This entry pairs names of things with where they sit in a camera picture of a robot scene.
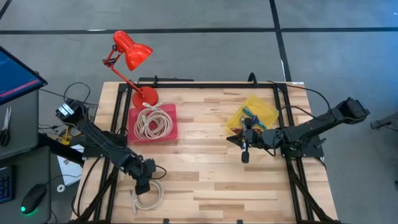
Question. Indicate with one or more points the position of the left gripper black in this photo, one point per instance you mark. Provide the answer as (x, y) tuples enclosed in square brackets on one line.
[(141, 172)]

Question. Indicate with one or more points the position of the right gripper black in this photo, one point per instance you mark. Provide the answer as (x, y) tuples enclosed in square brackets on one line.
[(255, 138)]

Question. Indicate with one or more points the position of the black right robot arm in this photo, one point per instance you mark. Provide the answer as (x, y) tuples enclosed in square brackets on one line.
[(317, 124)]

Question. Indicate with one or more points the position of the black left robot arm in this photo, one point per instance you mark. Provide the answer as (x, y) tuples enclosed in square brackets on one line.
[(102, 143)]

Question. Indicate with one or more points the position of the yellow translucent plastic bin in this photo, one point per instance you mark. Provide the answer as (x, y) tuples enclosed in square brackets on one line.
[(264, 109)]

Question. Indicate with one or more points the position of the pink translucent plastic bin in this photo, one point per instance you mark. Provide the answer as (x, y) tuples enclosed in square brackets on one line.
[(174, 112)]

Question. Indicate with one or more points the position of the white paper sheet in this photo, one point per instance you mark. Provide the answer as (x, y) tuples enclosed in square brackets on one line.
[(70, 169)]

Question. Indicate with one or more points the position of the black desk support beam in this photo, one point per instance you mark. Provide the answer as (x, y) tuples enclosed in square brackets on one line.
[(59, 149)]

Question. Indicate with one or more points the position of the black computer mouse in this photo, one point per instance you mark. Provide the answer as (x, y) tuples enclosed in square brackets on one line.
[(32, 199)]

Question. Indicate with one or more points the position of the red desk lamp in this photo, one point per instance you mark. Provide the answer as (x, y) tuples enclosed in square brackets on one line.
[(133, 53)]

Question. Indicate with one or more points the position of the grey side desk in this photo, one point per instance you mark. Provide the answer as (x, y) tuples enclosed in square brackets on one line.
[(21, 130)]

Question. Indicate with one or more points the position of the black keyboard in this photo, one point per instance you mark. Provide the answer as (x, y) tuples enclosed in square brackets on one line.
[(6, 185)]

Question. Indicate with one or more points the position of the computer monitor blue screen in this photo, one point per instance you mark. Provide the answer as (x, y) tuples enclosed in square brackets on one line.
[(15, 74)]

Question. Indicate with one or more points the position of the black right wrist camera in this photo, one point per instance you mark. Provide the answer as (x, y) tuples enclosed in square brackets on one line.
[(234, 140)]

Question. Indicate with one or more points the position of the black aluminium table frame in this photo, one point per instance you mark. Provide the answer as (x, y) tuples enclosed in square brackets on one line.
[(202, 85)]

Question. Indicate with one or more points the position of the grey metal floor bracket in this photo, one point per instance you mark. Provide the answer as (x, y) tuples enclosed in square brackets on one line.
[(385, 123)]

